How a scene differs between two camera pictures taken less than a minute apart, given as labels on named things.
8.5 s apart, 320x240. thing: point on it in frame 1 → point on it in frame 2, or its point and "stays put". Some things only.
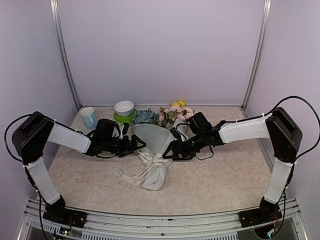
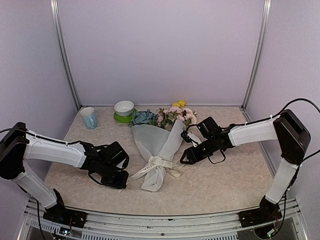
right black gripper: x=174 y=144 → x=192 y=160
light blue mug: x=89 y=117 stays put
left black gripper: x=128 y=149 → x=120 y=184
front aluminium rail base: x=114 y=226 stays put
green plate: x=124 y=119 stays put
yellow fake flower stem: x=181 y=103 stays put
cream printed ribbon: x=145 y=157 → x=173 y=168
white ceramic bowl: x=124 y=108 stays put
